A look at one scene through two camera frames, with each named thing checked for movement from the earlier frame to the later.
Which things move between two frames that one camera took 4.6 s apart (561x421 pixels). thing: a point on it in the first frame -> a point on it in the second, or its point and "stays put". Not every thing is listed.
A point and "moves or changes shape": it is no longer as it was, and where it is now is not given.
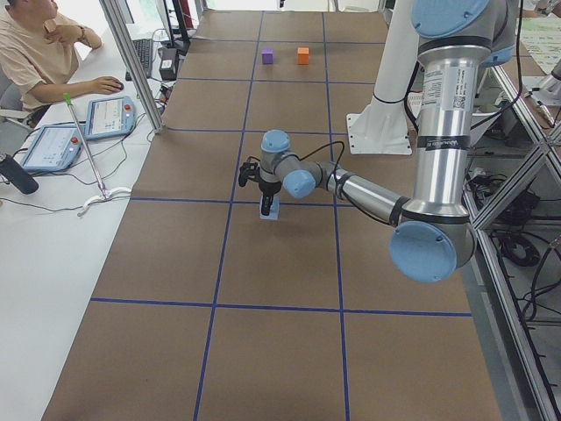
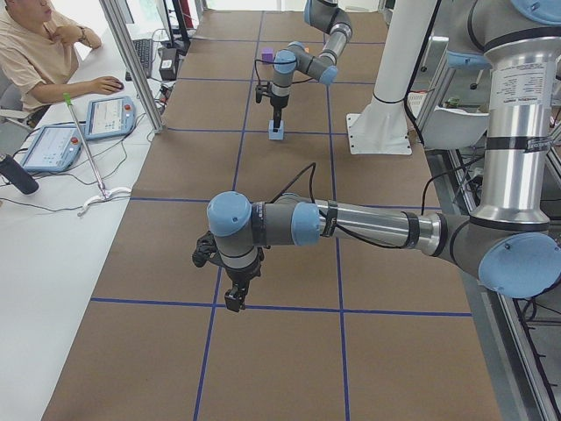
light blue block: (274, 209) moves or changes shape
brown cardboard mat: (208, 311) stays put
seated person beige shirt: (39, 51) stays put
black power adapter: (169, 63) stays put
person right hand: (102, 85) stays put
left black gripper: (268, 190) -> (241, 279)
